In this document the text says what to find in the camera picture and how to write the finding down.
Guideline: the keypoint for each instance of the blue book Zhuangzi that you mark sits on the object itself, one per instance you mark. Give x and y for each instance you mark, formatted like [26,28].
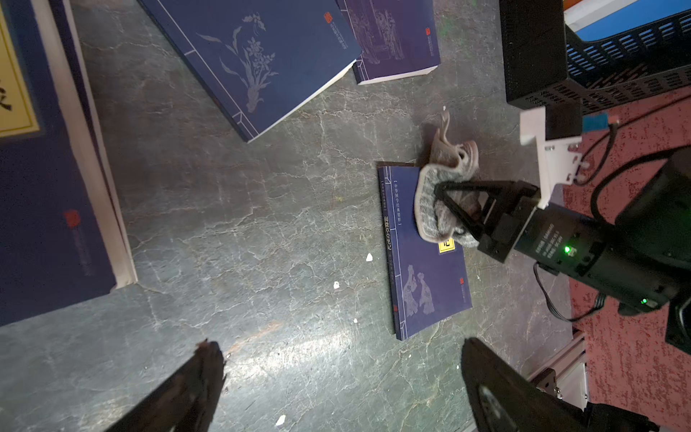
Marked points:
[260,61]

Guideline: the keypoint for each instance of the grey knitted cloth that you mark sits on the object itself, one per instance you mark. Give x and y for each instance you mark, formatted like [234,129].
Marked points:
[447,162]

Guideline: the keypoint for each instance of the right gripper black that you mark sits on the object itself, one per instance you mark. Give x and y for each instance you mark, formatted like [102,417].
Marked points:
[561,241]

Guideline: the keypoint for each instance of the black mesh file holder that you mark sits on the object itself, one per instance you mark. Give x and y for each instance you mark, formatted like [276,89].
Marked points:
[546,63]

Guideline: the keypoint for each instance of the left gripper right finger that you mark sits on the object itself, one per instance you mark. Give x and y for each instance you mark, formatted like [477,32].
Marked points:
[502,400]

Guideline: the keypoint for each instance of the blue folder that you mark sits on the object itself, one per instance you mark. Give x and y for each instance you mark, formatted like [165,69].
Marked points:
[596,20]

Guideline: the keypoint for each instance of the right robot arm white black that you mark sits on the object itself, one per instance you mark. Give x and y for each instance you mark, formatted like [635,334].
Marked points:
[657,223]

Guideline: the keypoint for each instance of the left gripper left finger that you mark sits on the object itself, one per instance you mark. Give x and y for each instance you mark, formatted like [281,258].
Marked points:
[186,401]

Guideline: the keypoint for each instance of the blue book Mengxi Bitan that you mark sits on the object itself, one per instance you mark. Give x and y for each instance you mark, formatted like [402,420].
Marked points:
[63,239]

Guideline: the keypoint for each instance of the blue book Yuewei notes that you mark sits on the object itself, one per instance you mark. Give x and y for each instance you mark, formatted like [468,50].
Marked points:
[428,282]

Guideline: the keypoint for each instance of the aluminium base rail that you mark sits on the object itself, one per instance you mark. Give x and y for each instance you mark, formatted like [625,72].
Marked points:
[565,375]

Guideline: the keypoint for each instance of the blue book Tang poems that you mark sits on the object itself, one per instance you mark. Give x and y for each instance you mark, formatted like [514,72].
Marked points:
[398,38]

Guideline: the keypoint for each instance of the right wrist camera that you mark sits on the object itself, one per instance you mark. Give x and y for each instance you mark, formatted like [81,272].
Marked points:
[556,132]

